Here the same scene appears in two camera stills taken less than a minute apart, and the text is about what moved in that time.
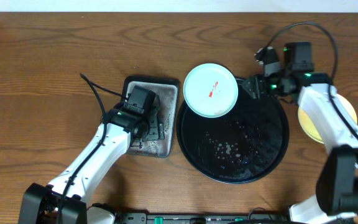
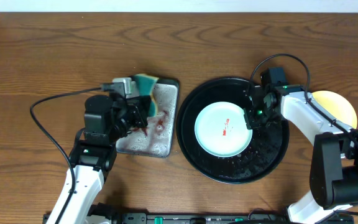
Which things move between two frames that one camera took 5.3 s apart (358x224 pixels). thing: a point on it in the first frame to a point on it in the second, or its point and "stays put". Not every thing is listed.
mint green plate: [211, 90] to [222, 130]
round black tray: [242, 146] stays put
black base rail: [143, 218] stays put
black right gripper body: [273, 83] to [260, 117]
